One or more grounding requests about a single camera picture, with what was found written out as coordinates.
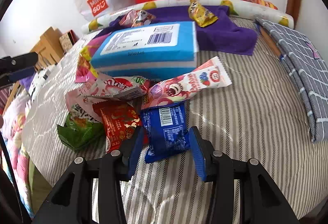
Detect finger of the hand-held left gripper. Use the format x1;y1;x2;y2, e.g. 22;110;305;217
0;52;38;72
0;66;36;86

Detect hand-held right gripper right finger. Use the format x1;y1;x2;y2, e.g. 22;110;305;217
188;126;300;224

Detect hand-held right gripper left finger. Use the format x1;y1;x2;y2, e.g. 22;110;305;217
32;125;146;224

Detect blue snack packet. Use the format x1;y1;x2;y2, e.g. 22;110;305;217
141;103;190;163

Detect pale pink snack packet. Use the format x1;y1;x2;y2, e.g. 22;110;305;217
65;82;113;122

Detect white dotted cloth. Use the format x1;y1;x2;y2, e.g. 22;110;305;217
28;70;53;101

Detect brown cardboard box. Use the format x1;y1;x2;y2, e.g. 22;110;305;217
29;26;65;71

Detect small patterned box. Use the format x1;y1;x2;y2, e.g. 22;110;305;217
59;30;80;52

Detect green snack packet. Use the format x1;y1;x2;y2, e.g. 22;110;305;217
57;104;107;151

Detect floral pink blanket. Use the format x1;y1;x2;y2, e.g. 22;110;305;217
0;91;35;219

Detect magenta yellow snack packet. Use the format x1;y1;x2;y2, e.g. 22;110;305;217
75;34;114;83

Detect long pink strawberry snack packet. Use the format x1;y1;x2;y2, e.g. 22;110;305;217
147;56;232;107

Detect blue white tissue pack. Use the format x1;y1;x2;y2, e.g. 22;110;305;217
90;21;199;81

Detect purple cloth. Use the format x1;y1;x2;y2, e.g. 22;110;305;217
109;5;258;56

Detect panda print snack packet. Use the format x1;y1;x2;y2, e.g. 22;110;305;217
119;9;157;28

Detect grey checked pillow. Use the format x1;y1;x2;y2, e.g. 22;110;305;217
254;17;328;144

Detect lemon print paper roll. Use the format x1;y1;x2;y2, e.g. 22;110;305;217
81;0;295;34

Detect orange chip bag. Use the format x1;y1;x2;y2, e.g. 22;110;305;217
241;0;279;11

